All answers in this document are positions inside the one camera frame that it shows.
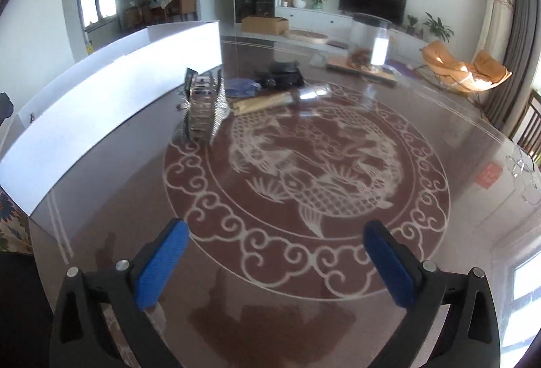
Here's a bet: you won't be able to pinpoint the flat wooden board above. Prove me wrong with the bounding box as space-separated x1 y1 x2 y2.
326 54 399 86

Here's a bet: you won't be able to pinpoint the white cardboard box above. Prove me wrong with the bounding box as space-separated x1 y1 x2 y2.
0 20 223 215

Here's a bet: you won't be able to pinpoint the clear plastic jar black lid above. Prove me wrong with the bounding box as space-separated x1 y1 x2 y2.
349 13 390 70

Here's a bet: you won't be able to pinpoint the brown patterned glass desktop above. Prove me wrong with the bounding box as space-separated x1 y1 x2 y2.
27 36 541 368

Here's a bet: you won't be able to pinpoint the large leafy potted plant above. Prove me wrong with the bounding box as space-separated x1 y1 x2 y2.
423 12 455 43

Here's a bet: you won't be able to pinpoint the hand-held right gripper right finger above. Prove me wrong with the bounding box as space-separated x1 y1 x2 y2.
363 220 501 368

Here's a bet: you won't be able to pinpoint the floral printed cloth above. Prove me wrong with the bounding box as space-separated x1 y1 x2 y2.
0 186 33 254

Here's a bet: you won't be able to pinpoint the wooden slatted chair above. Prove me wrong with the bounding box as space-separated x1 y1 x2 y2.
507 89 541 166

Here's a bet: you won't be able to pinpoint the wooden dining table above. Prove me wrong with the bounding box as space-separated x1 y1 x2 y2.
124 0 182 30

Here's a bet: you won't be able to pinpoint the clear frame eyeglasses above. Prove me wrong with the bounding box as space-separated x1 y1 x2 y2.
505 152 541 206

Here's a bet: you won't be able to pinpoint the grey curtain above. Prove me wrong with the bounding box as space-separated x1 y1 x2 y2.
486 0 541 132

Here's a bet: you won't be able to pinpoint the gold hair claw clip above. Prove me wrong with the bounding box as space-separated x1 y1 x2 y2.
178 67 232 145

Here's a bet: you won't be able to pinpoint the white television cabinet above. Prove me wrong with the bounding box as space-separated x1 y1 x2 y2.
275 5 427 51

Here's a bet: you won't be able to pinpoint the covered floor air conditioner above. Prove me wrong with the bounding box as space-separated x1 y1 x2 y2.
482 0 516 64

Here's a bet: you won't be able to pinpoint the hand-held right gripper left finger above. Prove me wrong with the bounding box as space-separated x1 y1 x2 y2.
50 218 190 368

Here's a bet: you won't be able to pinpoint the blue cloth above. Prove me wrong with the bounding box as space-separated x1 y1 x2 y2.
223 77 263 99

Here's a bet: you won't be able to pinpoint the round beige floor cushion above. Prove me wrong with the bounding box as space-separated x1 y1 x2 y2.
289 31 329 45

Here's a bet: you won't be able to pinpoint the black flat television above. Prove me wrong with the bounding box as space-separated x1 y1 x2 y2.
339 0 407 25

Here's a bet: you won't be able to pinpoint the black hair accessory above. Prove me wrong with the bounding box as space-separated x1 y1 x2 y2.
253 61 306 90

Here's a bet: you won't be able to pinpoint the brown cardboard carton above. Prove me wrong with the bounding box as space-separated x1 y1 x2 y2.
241 15 290 36

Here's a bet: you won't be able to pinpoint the orange lounge chair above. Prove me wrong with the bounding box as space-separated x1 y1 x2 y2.
420 40 513 95

